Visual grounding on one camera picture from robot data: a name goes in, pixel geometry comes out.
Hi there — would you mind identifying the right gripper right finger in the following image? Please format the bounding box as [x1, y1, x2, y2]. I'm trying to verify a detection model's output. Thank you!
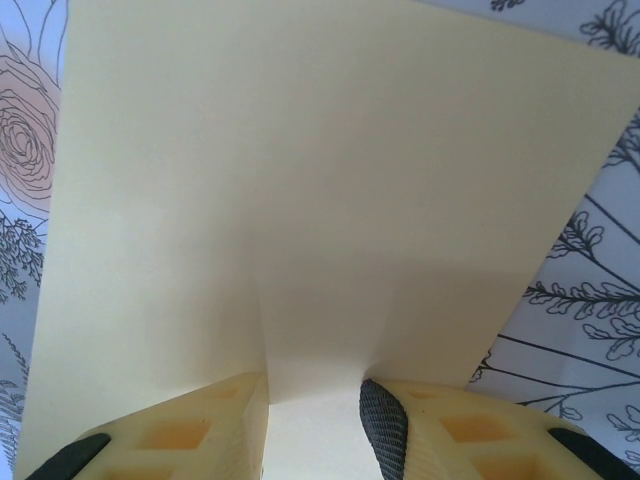
[359, 377, 640, 480]

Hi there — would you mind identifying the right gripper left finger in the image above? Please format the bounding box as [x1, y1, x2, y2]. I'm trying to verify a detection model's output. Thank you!
[17, 371, 272, 480]

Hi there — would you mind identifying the yellow cloth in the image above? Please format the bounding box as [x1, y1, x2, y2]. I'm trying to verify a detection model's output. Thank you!
[14, 0, 640, 480]

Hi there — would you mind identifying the floral patterned tablecloth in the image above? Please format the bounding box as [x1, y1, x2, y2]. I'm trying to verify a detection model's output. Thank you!
[0, 0, 640, 480]

